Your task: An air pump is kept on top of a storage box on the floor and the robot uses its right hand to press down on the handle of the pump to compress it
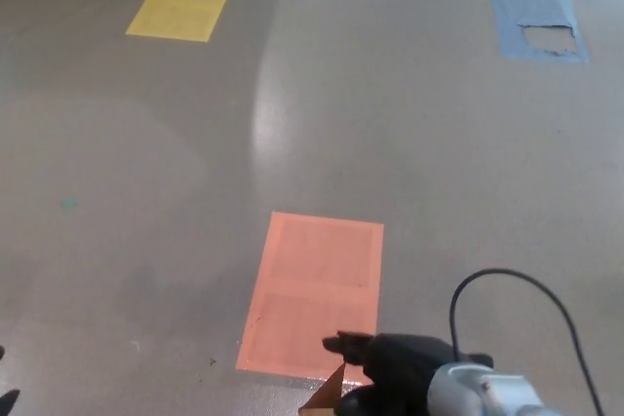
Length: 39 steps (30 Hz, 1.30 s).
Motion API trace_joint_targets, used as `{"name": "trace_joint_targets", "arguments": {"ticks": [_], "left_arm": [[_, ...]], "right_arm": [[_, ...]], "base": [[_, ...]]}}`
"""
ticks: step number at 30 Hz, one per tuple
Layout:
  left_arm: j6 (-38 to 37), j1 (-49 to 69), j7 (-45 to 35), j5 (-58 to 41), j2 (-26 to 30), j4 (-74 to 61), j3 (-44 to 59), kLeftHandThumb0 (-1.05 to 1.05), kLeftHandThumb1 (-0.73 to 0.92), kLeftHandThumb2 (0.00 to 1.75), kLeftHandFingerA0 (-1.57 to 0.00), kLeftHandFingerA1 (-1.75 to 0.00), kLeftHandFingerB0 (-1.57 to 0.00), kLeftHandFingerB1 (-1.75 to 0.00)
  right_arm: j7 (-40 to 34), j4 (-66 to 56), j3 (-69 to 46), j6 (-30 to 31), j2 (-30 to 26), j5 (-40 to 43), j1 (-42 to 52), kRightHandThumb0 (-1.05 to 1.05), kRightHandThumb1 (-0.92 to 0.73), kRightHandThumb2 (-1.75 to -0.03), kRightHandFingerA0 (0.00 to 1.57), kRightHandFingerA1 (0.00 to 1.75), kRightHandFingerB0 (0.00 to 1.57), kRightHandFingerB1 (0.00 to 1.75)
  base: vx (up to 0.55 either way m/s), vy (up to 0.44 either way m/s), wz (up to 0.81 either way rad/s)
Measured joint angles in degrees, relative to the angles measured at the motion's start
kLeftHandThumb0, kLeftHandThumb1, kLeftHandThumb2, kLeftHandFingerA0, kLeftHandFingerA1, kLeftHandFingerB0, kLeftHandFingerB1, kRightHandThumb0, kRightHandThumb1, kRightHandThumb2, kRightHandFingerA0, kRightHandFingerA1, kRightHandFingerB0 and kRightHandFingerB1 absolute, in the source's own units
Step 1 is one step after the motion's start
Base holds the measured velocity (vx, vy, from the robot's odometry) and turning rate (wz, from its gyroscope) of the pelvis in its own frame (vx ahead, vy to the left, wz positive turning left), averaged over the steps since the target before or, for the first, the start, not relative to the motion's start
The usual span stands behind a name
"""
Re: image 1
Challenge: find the yellow paper sheet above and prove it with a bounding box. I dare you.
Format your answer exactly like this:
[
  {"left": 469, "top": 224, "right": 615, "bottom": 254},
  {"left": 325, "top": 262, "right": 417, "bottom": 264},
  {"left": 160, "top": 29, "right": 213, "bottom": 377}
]
[{"left": 124, "top": 0, "right": 238, "bottom": 44}]

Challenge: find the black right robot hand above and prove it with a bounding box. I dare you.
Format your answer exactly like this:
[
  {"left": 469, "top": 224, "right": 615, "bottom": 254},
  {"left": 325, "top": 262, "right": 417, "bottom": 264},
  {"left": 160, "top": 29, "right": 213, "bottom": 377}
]
[{"left": 335, "top": 331, "right": 462, "bottom": 416}]

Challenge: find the torn blue paper sheet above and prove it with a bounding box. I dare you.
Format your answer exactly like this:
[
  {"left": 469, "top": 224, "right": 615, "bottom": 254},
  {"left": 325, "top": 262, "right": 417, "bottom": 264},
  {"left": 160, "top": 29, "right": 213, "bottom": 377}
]
[{"left": 490, "top": 0, "right": 591, "bottom": 65}]

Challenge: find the brown cardboard box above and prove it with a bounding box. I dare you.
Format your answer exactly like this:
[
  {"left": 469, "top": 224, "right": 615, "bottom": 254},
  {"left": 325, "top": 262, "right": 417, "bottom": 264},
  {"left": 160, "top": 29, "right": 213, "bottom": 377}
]
[{"left": 297, "top": 361, "right": 348, "bottom": 416}]

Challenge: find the orange paper sheet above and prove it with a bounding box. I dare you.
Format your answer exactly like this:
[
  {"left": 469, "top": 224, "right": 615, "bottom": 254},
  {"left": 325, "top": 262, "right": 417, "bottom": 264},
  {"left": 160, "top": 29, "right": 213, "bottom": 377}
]
[{"left": 235, "top": 211, "right": 385, "bottom": 388}]

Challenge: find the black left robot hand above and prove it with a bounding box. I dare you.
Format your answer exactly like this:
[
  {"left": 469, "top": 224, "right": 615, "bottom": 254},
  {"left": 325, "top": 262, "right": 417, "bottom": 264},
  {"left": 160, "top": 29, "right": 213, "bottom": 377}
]
[{"left": 0, "top": 344, "right": 21, "bottom": 408}]

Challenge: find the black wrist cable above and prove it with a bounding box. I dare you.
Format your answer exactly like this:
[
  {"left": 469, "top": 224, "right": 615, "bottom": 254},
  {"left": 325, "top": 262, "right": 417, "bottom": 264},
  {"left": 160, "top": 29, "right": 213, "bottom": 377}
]
[{"left": 448, "top": 267, "right": 605, "bottom": 416}]

